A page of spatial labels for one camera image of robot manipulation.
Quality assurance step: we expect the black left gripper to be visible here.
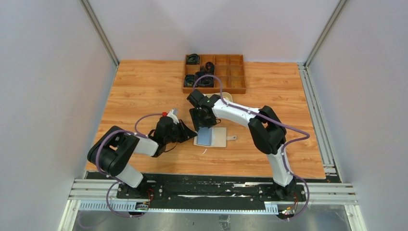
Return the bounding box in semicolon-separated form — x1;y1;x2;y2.
165;119;198;145

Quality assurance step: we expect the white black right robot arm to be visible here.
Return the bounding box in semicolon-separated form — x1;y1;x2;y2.
187;89;296;201

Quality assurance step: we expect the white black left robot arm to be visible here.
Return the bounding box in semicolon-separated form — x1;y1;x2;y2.
87;115;197;199

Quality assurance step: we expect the beige oval tray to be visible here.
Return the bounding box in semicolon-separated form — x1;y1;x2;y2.
204;92;233;102

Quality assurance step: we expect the wooden compartment box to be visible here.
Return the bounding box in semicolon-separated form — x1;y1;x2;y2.
181;54;247;94

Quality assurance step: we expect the rolled black belt middle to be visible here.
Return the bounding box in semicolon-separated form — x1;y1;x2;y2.
204;62;215;75

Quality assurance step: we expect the rolled black belt top left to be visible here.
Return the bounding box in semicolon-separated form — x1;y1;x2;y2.
185;53;200;65

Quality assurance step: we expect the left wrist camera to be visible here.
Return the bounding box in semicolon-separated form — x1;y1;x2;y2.
167;108;179;124

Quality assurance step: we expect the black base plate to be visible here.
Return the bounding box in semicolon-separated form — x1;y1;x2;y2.
85;172;342;211

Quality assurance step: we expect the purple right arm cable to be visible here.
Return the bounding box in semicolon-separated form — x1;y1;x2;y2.
192;74;311;220

